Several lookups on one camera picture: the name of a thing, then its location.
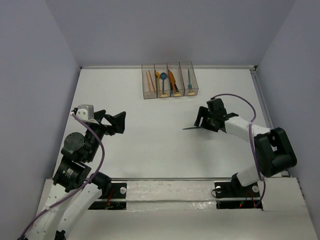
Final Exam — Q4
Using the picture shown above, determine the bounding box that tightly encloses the teal fork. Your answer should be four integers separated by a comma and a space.
187, 69, 193, 89
182, 126, 201, 130

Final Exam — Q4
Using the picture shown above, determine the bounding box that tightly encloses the gold knife black handle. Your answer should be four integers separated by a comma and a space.
172, 78, 181, 97
168, 74, 175, 97

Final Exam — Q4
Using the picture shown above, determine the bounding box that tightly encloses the yellow orange chopstick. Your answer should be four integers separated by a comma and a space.
145, 71, 151, 92

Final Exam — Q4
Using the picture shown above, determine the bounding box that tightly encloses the orange chopstick long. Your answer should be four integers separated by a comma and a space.
148, 70, 156, 92

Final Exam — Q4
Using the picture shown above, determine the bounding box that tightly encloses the blue spoon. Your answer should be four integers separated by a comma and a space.
160, 72, 167, 94

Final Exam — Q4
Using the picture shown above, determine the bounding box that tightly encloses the yellow orange spoon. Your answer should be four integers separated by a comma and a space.
155, 71, 161, 91

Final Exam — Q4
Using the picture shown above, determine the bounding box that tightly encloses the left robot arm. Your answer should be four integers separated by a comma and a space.
19, 104, 126, 240

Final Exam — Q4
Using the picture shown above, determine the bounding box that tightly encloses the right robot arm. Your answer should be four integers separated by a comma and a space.
194, 97, 297, 198

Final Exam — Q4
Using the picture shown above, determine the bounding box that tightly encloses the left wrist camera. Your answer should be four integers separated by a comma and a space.
70, 104, 94, 121

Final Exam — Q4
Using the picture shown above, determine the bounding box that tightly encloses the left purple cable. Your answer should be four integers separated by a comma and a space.
18, 112, 105, 238

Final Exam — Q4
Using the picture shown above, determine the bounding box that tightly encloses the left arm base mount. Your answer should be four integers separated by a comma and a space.
88, 181, 127, 210

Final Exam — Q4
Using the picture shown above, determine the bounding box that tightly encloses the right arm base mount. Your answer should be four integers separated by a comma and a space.
211, 181, 263, 210

